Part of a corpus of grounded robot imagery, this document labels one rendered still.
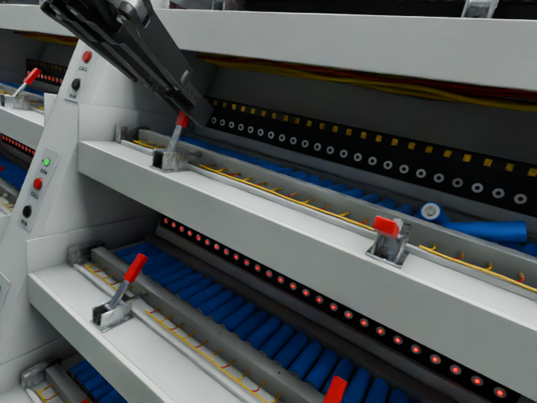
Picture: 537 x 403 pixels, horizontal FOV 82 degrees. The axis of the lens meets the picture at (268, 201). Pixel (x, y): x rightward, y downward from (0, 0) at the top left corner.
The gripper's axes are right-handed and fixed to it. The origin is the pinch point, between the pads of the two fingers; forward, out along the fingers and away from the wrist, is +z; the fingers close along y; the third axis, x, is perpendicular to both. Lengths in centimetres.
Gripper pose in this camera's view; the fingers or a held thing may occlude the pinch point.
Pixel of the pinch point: (184, 100)
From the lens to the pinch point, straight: 39.8
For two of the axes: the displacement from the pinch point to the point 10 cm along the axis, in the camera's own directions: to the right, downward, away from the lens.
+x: 4.3, -8.9, 1.6
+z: 3.7, 3.3, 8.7
